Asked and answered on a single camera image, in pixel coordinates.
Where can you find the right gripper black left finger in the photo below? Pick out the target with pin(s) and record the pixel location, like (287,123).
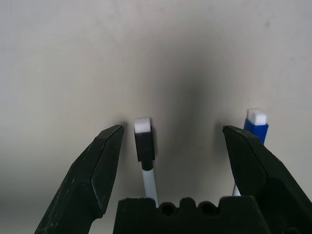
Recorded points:
(92,175)

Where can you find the black-capped white marker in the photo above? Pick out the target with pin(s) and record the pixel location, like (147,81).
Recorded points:
(145,146)

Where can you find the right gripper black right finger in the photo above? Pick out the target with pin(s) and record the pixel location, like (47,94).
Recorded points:
(263,175)

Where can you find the blue-capped white marker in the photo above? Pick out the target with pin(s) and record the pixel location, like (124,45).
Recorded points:
(257,130)

